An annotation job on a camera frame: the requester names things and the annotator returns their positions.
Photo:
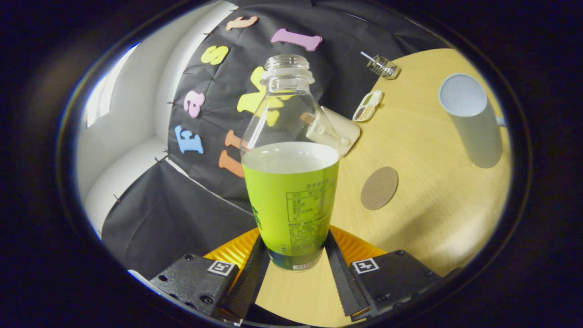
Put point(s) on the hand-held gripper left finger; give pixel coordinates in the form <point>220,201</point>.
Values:
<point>248,282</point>

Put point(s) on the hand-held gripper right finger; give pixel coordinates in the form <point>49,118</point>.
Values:
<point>341,278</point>

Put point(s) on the green label juice bottle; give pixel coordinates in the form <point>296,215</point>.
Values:
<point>291,196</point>

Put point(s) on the round brown coaster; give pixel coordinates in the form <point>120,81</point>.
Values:
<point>379,188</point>

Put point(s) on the white cup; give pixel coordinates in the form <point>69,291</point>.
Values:
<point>478,132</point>

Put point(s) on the wooden table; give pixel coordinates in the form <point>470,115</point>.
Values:
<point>432,205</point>

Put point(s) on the white toaster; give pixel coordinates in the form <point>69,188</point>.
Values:
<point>348,132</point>

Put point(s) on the white divided snack tray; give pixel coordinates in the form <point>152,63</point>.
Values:
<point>367,105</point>

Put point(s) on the white straw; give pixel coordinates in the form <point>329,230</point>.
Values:
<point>368,56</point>

